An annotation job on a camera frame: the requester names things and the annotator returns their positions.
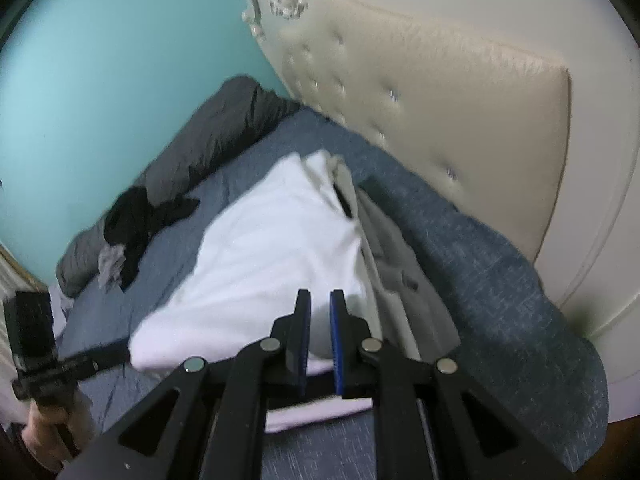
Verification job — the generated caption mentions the blue woven bed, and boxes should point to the blue woven bed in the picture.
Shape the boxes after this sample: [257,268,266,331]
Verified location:
[54,106,609,480]

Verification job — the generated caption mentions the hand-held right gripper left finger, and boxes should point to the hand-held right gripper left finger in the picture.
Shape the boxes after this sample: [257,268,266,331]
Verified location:
[62,288,313,480]

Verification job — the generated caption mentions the cream tufted headboard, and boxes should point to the cream tufted headboard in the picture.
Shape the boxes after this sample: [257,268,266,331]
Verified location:
[234,0,640,427]

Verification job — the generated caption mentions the yellow wooden strip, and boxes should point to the yellow wooden strip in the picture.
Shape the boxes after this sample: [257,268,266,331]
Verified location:
[0,241,49,292]

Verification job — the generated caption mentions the white long-sleeve shirt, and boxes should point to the white long-sleeve shirt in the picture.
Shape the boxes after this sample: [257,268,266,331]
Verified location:
[128,151,384,434]

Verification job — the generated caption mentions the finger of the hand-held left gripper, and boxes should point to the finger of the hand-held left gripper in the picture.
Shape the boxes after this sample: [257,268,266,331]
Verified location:
[91,341,133,369]

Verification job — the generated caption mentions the person's left forearm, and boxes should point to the person's left forearm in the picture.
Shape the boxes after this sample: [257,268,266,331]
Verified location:
[0,424,57,480]

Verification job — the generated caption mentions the person's left hand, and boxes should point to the person's left hand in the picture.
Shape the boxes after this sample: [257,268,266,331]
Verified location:
[24,399,97,467]

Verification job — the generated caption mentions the dark grey duvet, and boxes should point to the dark grey duvet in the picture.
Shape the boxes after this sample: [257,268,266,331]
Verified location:
[54,74,302,297]

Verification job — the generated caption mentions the grey ribbed garment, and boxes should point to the grey ribbed garment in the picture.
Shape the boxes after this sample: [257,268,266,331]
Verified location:
[96,244,127,289]

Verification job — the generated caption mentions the light grey sheet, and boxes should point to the light grey sheet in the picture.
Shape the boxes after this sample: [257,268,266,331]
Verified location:
[47,287,77,338]

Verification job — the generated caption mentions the black garment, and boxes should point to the black garment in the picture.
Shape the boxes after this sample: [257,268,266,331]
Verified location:
[102,186,202,292]

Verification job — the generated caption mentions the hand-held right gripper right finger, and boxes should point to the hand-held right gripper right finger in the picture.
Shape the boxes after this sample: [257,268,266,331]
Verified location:
[329,288,581,480]

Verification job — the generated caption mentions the folded black and white clothes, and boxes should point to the folded black and white clothes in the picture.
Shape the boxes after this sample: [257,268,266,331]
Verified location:
[325,156,462,362]

